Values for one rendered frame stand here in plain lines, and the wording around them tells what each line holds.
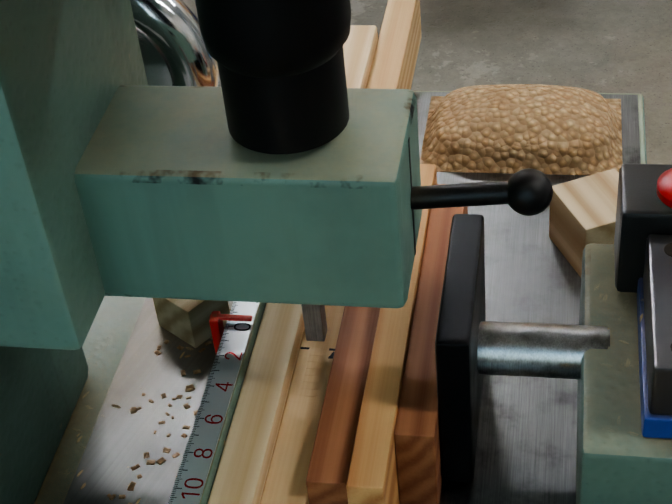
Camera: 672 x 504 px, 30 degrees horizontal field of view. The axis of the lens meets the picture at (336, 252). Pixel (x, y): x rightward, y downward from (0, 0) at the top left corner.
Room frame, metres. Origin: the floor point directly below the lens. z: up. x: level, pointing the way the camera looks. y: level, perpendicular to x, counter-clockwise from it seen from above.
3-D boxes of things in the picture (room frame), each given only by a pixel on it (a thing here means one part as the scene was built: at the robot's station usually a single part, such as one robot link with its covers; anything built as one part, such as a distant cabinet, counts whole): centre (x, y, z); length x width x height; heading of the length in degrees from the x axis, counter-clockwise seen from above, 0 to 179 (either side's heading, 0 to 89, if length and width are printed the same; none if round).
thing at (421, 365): (0.46, -0.05, 0.93); 0.18 x 0.02 x 0.05; 167
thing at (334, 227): (0.45, 0.03, 1.03); 0.14 x 0.07 x 0.09; 77
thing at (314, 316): (0.44, 0.01, 0.97); 0.01 x 0.01 x 0.05; 77
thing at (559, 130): (0.66, -0.13, 0.91); 0.12 x 0.09 x 0.03; 77
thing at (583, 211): (0.54, -0.15, 0.92); 0.04 x 0.04 x 0.04; 15
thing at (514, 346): (0.42, -0.08, 0.95); 0.09 x 0.07 x 0.09; 167
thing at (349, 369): (0.47, -0.01, 0.93); 0.25 x 0.02 x 0.05; 167
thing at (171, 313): (0.63, 0.10, 0.82); 0.04 x 0.03 x 0.03; 44
